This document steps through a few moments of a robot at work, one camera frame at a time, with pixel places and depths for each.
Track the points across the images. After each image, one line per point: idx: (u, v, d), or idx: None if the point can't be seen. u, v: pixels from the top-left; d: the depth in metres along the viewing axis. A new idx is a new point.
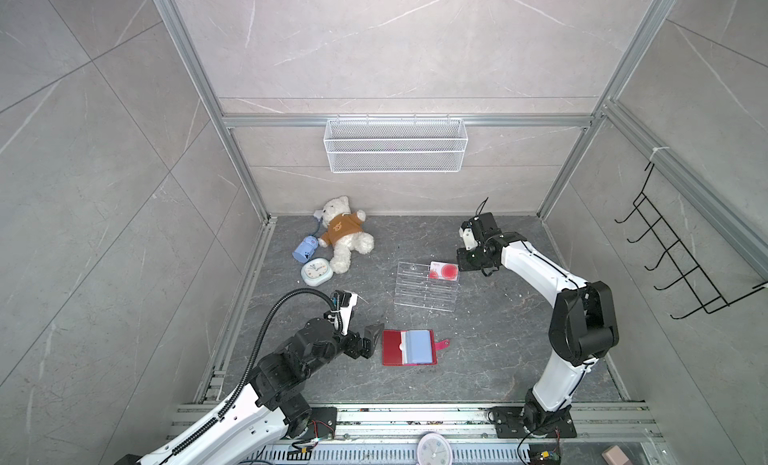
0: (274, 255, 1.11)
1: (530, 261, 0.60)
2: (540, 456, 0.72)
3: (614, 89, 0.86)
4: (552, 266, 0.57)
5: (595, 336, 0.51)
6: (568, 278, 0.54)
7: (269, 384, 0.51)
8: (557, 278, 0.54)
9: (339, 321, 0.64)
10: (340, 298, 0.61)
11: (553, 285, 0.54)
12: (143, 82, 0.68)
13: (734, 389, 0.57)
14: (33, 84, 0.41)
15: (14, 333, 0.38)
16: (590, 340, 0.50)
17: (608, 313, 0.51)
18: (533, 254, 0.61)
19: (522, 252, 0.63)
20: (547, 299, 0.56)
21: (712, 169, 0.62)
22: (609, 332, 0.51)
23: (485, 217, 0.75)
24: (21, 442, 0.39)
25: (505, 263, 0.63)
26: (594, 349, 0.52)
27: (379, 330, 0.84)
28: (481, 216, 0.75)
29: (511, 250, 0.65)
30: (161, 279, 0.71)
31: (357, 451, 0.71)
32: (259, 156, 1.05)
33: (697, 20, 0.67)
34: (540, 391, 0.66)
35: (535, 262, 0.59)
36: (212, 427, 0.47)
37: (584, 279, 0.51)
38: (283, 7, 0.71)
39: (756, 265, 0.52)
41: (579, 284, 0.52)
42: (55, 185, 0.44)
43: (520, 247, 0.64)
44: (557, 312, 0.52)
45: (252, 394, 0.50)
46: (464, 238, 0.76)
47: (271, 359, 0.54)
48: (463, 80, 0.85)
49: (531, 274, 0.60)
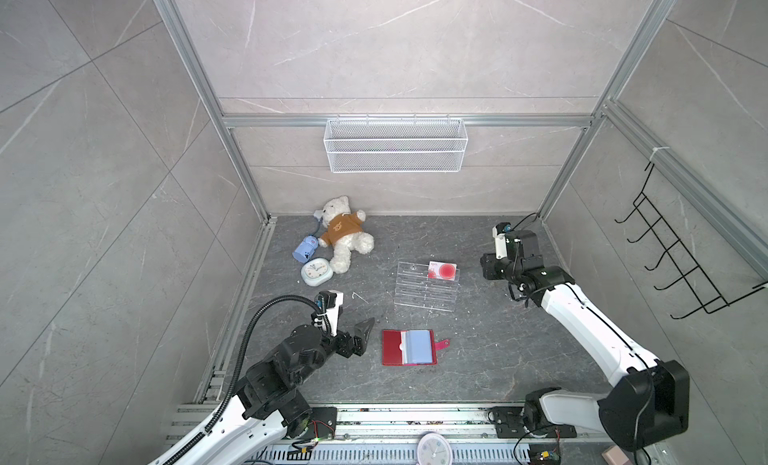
0: (274, 255, 1.11)
1: (581, 314, 0.51)
2: (540, 456, 0.72)
3: (614, 89, 0.86)
4: (611, 327, 0.48)
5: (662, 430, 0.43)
6: (634, 353, 0.44)
7: (257, 394, 0.50)
8: (619, 349, 0.45)
9: (327, 324, 0.62)
10: (326, 300, 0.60)
11: (613, 355, 0.45)
12: (142, 82, 0.68)
13: (733, 389, 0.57)
14: (33, 84, 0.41)
15: (14, 333, 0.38)
16: (656, 435, 0.43)
17: (681, 401, 0.42)
18: (584, 308, 0.51)
19: (572, 302, 0.53)
20: (603, 369, 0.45)
21: (712, 169, 0.62)
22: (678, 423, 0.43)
23: (527, 239, 0.62)
24: (21, 442, 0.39)
25: (546, 307, 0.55)
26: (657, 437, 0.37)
27: (371, 327, 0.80)
28: (523, 237, 0.62)
29: (555, 296, 0.55)
30: (161, 279, 0.71)
31: (357, 450, 0.71)
32: (259, 156, 1.05)
33: (696, 21, 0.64)
34: (550, 395, 0.63)
35: (585, 320, 0.50)
36: (200, 441, 0.47)
37: (657, 358, 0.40)
38: (283, 7, 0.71)
39: (756, 265, 0.52)
41: (651, 364, 0.43)
42: (55, 185, 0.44)
43: (568, 295, 0.54)
44: (618, 392, 0.43)
45: (239, 407, 0.49)
46: (497, 242, 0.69)
47: (259, 368, 0.53)
48: (463, 80, 0.85)
49: (580, 330, 0.51)
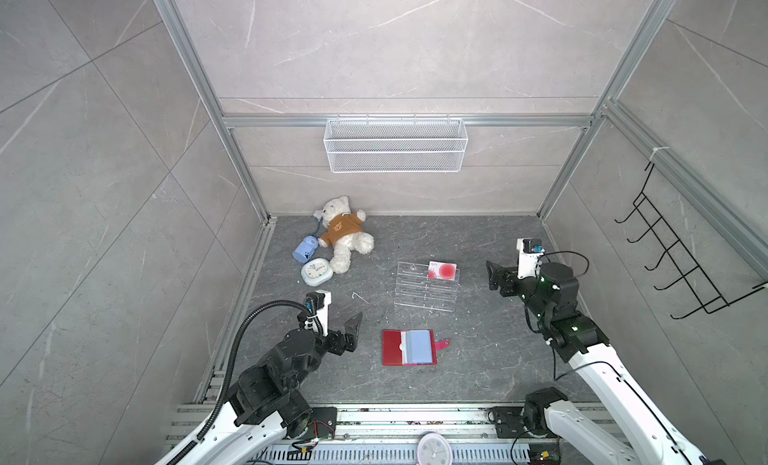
0: (274, 255, 1.11)
1: (617, 388, 0.46)
2: (540, 456, 0.72)
3: (614, 89, 0.86)
4: (651, 410, 0.44)
5: None
6: (677, 447, 0.41)
7: (250, 400, 0.49)
8: (661, 439, 0.41)
9: (318, 325, 0.61)
10: (314, 302, 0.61)
11: (651, 442, 0.42)
12: (142, 82, 0.68)
13: (733, 390, 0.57)
14: (33, 84, 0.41)
15: (14, 333, 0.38)
16: None
17: None
18: (621, 381, 0.47)
19: (608, 372, 0.48)
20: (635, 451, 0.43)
21: (711, 169, 0.62)
22: None
23: (569, 288, 0.53)
24: (21, 442, 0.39)
25: (576, 369, 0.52)
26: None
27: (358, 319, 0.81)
28: (566, 286, 0.53)
29: (590, 363, 0.50)
30: (161, 279, 0.71)
31: (357, 451, 0.71)
32: (259, 156, 1.05)
33: (696, 21, 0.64)
34: (558, 410, 0.63)
35: (624, 398, 0.45)
36: (191, 451, 0.46)
37: (703, 457, 0.40)
38: (283, 7, 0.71)
39: (756, 265, 0.52)
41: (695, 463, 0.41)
42: (55, 185, 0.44)
43: (604, 365, 0.49)
44: None
45: (232, 414, 0.48)
46: (525, 260, 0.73)
47: (252, 373, 0.52)
48: (463, 80, 0.85)
49: (613, 404, 0.47)
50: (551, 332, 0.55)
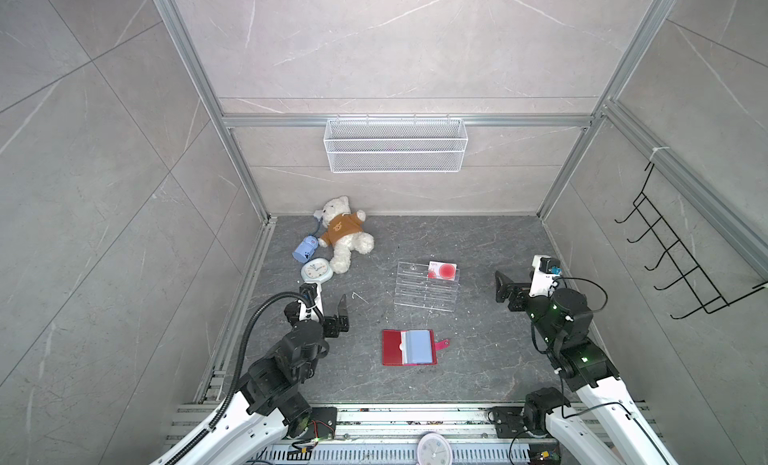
0: (274, 255, 1.11)
1: (625, 426, 0.46)
2: (540, 456, 0.72)
3: (614, 89, 0.86)
4: (660, 453, 0.44)
5: None
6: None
7: (261, 390, 0.50)
8: None
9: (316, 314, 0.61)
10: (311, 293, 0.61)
11: None
12: (142, 82, 0.68)
13: (733, 389, 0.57)
14: (33, 84, 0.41)
15: (14, 332, 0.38)
16: None
17: None
18: (631, 420, 0.47)
19: (617, 409, 0.48)
20: None
21: (711, 168, 0.62)
22: None
23: (582, 319, 0.52)
24: (21, 442, 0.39)
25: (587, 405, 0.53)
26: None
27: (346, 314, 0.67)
28: (577, 317, 0.52)
29: (600, 400, 0.49)
30: (161, 279, 0.71)
31: (357, 451, 0.71)
32: (259, 156, 1.05)
33: (696, 20, 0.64)
34: (560, 419, 0.62)
35: (633, 436, 0.45)
36: (203, 438, 0.46)
37: None
38: (283, 7, 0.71)
39: (756, 265, 0.52)
41: None
42: (56, 185, 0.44)
43: (615, 404, 0.48)
44: None
45: (243, 403, 0.49)
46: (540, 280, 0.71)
47: (261, 364, 0.53)
48: (463, 80, 0.85)
49: (622, 442, 0.47)
50: (561, 360, 0.54)
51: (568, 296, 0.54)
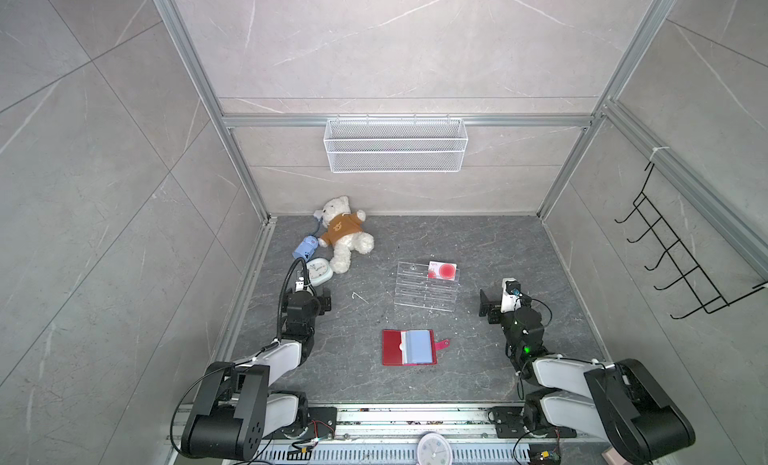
0: (274, 255, 1.11)
1: (558, 361, 0.59)
2: (540, 456, 0.72)
3: (614, 89, 0.86)
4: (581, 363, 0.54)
5: (661, 430, 0.42)
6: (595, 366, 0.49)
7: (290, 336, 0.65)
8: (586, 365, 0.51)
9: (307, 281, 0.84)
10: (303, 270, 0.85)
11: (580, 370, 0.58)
12: (142, 82, 0.68)
13: (733, 389, 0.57)
14: (33, 84, 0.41)
15: (14, 332, 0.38)
16: (659, 431, 0.42)
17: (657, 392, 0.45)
18: (560, 359, 0.59)
19: (550, 358, 0.62)
20: (582, 390, 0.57)
21: (711, 169, 0.62)
22: (670, 419, 0.43)
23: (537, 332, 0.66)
24: (21, 442, 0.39)
25: (541, 384, 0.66)
26: (661, 452, 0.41)
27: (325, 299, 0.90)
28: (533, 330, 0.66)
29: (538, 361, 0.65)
30: (161, 279, 0.71)
31: (357, 451, 0.71)
32: (259, 156, 1.05)
33: (696, 20, 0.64)
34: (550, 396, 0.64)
35: (560, 361, 0.59)
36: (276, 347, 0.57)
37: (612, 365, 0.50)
38: (283, 7, 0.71)
39: (757, 266, 0.51)
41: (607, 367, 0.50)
42: (55, 185, 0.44)
43: (550, 357, 0.63)
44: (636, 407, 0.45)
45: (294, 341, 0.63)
46: (507, 300, 0.80)
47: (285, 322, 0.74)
48: (463, 80, 0.85)
49: (562, 374, 0.58)
50: (520, 365, 0.69)
51: (528, 314, 0.69)
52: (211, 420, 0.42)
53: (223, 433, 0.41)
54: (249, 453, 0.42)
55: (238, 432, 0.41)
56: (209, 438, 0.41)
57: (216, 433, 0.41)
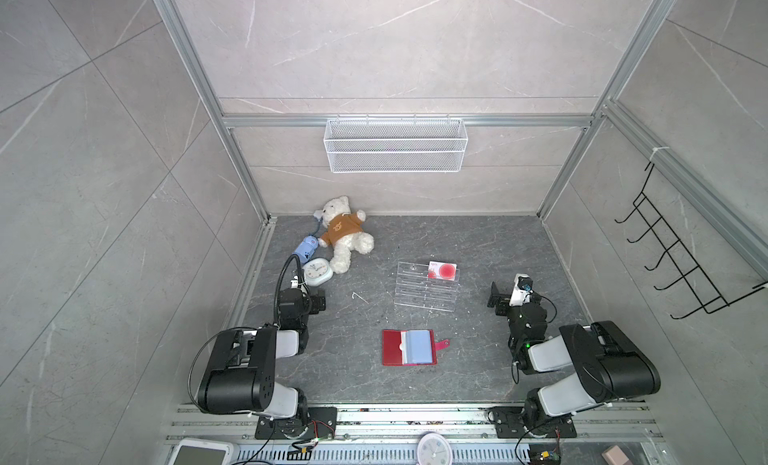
0: (274, 255, 1.11)
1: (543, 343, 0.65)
2: (540, 456, 0.72)
3: (614, 89, 0.86)
4: None
5: (627, 373, 0.46)
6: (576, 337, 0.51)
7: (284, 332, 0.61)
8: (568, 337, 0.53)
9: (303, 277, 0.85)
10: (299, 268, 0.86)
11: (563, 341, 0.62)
12: (142, 82, 0.68)
13: (733, 389, 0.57)
14: (32, 84, 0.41)
15: (14, 333, 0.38)
16: (625, 373, 0.46)
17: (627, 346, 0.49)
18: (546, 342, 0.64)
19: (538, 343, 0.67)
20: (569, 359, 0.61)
21: (711, 169, 0.62)
22: (637, 367, 0.46)
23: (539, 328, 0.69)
24: (21, 442, 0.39)
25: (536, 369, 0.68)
26: (624, 390, 0.46)
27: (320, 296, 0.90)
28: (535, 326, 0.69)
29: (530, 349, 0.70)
30: (161, 279, 0.71)
31: (357, 450, 0.71)
32: (260, 156, 1.05)
33: (697, 20, 0.67)
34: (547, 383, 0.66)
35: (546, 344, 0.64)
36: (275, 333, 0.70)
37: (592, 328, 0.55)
38: (283, 8, 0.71)
39: (757, 267, 0.51)
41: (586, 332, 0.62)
42: (55, 185, 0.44)
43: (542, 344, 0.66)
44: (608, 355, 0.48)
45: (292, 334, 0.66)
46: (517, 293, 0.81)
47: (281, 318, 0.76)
48: (463, 80, 0.85)
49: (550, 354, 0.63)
50: (519, 356, 0.72)
51: (534, 310, 0.71)
52: (224, 376, 0.45)
53: (238, 386, 0.44)
54: (264, 404, 0.45)
55: (253, 383, 0.44)
56: (225, 390, 0.44)
57: (232, 386, 0.44)
